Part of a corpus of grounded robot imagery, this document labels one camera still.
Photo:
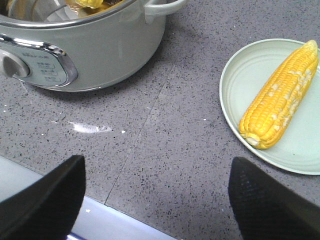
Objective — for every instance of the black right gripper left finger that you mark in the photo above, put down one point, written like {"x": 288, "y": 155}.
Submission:
{"x": 47, "y": 209}

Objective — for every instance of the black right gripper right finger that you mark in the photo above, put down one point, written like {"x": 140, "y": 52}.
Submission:
{"x": 264, "y": 209}

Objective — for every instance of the yellow corn cob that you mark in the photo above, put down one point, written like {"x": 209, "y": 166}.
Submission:
{"x": 270, "y": 113}
{"x": 93, "y": 4}

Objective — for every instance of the pale green round plate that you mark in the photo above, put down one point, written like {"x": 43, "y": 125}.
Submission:
{"x": 242, "y": 78}

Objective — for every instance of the pale green electric pot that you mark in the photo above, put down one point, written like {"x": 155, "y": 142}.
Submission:
{"x": 68, "y": 46}

